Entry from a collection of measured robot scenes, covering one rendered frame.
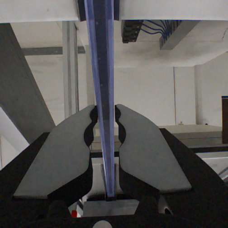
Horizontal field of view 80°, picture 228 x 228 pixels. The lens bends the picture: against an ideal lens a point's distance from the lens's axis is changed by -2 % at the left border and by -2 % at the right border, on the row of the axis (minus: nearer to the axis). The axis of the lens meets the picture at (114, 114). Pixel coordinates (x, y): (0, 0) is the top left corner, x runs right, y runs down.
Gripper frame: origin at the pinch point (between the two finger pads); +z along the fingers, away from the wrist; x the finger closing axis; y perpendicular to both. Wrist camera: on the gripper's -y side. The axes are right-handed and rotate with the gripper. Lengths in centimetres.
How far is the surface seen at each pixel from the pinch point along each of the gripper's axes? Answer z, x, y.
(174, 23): 38.4, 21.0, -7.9
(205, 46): 57, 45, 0
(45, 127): 4.3, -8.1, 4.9
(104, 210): 4.5, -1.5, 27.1
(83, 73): 181, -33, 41
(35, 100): 4.0, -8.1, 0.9
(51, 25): 158, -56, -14
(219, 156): 3.7, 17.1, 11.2
